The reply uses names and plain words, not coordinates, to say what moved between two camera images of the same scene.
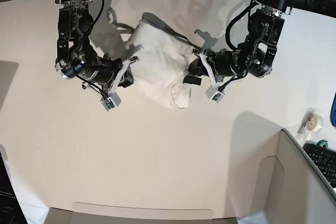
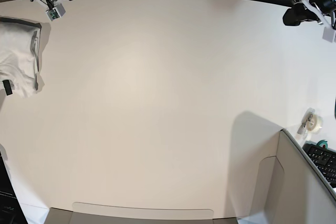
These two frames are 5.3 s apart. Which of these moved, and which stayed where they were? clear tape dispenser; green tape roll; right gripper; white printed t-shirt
Moved: right gripper; white printed t-shirt
Stayed: clear tape dispenser; green tape roll
